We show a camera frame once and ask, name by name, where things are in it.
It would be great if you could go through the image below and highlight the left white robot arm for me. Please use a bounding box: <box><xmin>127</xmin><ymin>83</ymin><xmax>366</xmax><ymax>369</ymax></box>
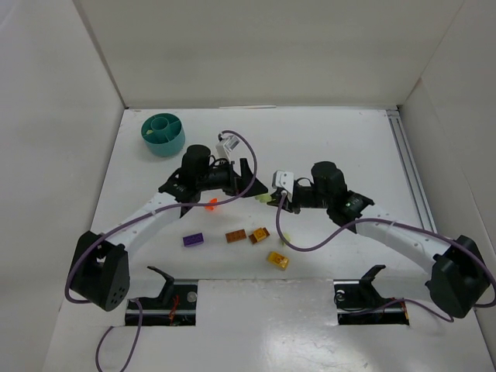
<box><xmin>64</xmin><ymin>145</ymin><xmax>268</xmax><ymax>312</ymax></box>

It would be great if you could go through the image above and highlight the brown flat lego plate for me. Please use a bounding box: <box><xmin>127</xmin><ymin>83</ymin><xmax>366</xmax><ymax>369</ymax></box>
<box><xmin>226</xmin><ymin>229</ymin><xmax>247</xmax><ymax>243</ymax></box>

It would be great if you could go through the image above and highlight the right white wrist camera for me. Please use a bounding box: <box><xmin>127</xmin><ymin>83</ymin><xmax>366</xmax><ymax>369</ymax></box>
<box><xmin>272</xmin><ymin>170</ymin><xmax>295</xmax><ymax>202</ymax></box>

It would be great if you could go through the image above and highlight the orange translucent lego brick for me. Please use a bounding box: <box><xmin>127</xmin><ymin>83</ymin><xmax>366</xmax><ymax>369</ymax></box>
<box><xmin>248</xmin><ymin>227</ymin><xmax>270</xmax><ymax>244</ymax></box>

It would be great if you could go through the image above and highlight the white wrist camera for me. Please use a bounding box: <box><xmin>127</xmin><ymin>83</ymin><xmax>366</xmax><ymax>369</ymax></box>
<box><xmin>215</xmin><ymin>133</ymin><xmax>239</xmax><ymax>160</ymax></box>
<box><xmin>272</xmin><ymin>170</ymin><xmax>295</xmax><ymax>202</ymax></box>

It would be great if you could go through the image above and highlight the small light green lego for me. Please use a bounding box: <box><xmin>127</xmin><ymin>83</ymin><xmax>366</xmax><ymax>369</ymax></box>
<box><xmin>280</xmin><ymin>232</ymin><xmax>291</xmax><ymax>246</ymax></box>

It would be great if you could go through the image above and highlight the aluminium rail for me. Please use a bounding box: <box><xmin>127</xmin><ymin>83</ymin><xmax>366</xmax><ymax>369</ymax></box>
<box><xmin>386</xmin><ymin>109</ymin><xmax>437</xmax><ymax>233</ymax></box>

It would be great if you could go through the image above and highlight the teal round divided container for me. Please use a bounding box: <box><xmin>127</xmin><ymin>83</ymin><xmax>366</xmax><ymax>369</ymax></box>
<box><xmin>141</xmin><ymin>112</ymin><xmax>185</xmax><ymax>157</ymax></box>

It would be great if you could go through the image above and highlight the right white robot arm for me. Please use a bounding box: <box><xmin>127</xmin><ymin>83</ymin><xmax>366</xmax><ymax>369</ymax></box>
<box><xmin>270</xmin><ymin>161</ymin><xmax>495</xmax><ymax>319</ymax></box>

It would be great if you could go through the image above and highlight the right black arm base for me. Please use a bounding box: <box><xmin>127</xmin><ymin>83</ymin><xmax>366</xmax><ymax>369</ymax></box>
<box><xmin>333</xmin><ymin>264</ymin><xmax>410</xmax><ymax>326</ymax></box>

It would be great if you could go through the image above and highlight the light green lego piece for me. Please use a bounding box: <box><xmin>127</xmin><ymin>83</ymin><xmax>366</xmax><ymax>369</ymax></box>
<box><xmin>255</xmin><ymin>194</ymin><xmax>273</xmax><ymax>204</ymax></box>

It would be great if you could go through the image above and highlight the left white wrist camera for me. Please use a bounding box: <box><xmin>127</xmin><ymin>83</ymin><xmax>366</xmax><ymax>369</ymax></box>
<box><xmin>215</xmin><ymin>133</ymin><xmax>239</xmax><ymax>160</ymax></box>

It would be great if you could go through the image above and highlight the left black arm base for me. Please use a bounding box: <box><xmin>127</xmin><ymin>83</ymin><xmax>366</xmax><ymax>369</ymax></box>
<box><xmin>124</xmin><ymin>266</ymin><xmax>198</xmax><ymax>327</ymax></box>

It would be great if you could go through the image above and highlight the red orange lego piece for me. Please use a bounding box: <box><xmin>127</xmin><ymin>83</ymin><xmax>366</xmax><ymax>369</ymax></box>
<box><xmin>205</xmin><ymin>198</ymin><xmax>218</xmax><ymax>212</ymax></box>

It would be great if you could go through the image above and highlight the purple long lego brick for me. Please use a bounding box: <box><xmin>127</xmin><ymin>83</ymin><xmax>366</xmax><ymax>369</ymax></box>
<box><xmin>182</xmin><ymin>232</ymin><xmax>205</xmax><ymax>247</ymax></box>

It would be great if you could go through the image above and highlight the yellow lego brick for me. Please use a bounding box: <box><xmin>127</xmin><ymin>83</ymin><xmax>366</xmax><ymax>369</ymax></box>
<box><xmin>267</xmin><ymin>251</ymin><xmax>290</xmax><ymax>270</ymax></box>

